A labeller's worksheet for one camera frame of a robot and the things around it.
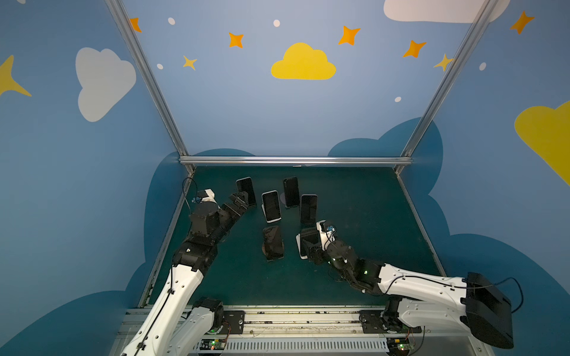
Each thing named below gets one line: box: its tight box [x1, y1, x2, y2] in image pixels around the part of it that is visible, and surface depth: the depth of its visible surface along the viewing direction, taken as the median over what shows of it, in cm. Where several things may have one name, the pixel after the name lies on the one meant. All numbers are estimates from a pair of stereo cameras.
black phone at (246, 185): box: [236, 176, 257, 207], surface depth 102 cm
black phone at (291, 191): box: [283, 176, 300, 208], surface depth 106 cm
